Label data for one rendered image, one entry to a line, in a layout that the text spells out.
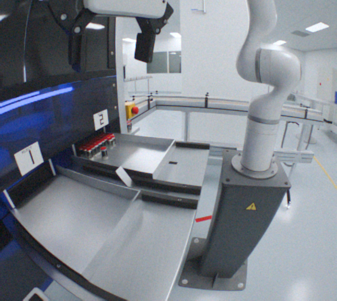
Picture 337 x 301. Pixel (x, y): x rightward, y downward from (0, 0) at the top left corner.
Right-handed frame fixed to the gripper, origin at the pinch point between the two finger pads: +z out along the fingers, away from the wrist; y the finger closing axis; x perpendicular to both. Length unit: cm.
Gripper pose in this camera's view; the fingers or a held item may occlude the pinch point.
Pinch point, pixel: (114, 57)
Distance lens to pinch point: 21.2
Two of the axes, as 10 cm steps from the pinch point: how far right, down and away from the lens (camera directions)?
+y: 6.6, -3.3, 6.7
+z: -1.6, 8.1, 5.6
